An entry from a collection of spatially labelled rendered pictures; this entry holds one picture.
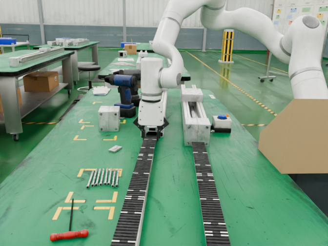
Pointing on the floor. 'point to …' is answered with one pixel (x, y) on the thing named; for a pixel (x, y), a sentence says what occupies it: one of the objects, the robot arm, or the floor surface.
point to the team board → (285, 13)
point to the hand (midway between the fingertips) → (151, 135)
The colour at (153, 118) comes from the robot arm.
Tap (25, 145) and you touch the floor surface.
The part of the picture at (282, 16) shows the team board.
